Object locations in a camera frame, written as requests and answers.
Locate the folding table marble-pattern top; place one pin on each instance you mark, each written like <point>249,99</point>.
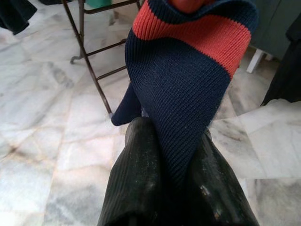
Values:
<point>101,94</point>

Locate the navy polo shirt orange-striped collar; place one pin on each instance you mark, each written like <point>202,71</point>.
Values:
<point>176,94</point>

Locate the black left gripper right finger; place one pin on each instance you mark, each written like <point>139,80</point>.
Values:
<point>216,188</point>

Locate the black draped garment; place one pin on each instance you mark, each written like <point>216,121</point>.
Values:
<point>14,14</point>

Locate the green plastic basin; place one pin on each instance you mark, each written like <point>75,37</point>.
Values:
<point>105,2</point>

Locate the dark grey tv console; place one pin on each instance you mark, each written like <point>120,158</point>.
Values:
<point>270,23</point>

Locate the black polo shirt red collar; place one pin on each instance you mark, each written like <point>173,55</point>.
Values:
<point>289,70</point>

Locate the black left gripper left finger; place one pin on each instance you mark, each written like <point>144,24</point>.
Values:
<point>136,176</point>

